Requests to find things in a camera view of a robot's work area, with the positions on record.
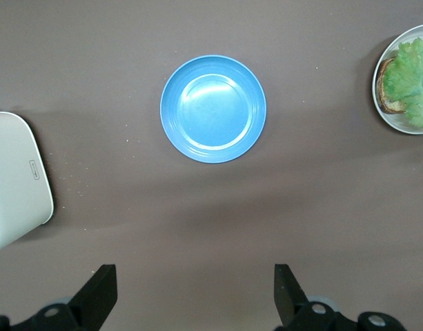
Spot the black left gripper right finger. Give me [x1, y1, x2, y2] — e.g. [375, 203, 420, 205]
[274, 263, 359, 331]

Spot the green lettuce leaf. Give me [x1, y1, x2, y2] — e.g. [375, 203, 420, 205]
[382, 37, 423, 131]

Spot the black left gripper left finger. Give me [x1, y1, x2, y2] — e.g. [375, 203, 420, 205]
[11, 264, 118, 331]

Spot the blue plate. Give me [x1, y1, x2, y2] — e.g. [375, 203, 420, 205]
[159, 54, 268, 165]

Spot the beige plate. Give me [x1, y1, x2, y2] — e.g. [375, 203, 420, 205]
[372, 23, 423, 135]

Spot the brown bread slice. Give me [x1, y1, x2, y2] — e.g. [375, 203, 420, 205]
[376, 57, 423, 114]

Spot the white toaster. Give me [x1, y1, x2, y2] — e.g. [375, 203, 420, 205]
[0, 110, 55, 255]

